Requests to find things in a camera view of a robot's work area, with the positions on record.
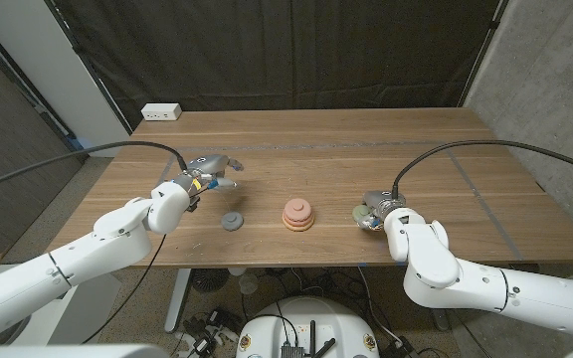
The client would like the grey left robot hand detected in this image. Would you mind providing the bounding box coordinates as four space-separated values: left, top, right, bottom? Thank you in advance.
169 153 245 201

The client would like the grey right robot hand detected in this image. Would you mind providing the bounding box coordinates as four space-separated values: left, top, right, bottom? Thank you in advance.
355 190 408 233

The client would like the green toy ring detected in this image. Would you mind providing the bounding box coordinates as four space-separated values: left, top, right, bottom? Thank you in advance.
351 204 374 226

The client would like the small blue-grey toy ring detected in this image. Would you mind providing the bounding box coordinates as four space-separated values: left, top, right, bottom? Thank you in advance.
221 210 246 233

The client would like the dusty pink toy ring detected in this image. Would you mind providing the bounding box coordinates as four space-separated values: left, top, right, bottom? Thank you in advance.
285 197 313 223

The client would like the coral red toy ring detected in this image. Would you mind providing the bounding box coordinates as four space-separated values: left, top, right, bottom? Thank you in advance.
282 211 315 229

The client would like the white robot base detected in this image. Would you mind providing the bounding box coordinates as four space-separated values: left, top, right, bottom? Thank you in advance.
236 296 381 358

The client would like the white power strip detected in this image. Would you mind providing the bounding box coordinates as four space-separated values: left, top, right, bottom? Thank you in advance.
140 102 183 122

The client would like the grey tape outline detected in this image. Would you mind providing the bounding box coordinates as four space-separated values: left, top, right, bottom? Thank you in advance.
156 140 525 261

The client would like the black floor fan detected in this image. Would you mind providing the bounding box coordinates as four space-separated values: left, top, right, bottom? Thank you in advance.
190 268 231 293

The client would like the clear plastic cup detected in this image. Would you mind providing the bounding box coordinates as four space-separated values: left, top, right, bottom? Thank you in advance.
239 271 260 295

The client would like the grey table leg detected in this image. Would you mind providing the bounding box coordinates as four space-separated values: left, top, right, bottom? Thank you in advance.
433 307 451 332

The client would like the white table leg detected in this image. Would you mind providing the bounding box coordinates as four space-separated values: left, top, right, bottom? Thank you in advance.
164 268 193 333

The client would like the black backdrop curtain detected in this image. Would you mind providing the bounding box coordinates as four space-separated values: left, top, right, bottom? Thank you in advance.
50 0 509 131

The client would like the black floor power strip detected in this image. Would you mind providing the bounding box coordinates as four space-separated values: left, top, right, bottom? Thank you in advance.
380 336 420 358

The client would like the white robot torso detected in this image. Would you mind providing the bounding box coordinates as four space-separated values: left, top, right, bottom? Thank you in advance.
0 343 171 358

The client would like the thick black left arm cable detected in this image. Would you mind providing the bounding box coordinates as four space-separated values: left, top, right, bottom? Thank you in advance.
0 140 189 198

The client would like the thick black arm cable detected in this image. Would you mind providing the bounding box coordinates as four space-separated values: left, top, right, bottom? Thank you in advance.
390 139 573 200
0 140 189 198

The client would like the large orange toy ring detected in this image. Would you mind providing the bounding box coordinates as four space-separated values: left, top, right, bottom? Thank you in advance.
282 221 316 234

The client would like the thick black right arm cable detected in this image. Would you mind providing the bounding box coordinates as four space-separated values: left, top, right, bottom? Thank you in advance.
390 139 573 200

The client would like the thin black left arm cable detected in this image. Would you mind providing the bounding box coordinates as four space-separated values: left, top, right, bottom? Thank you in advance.
82 234 168 344

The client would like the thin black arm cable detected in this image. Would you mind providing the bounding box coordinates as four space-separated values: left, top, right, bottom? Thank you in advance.
82 234 168 344
453 310 491 358

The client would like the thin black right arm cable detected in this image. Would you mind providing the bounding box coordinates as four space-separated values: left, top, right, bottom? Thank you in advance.
453 310 491 358

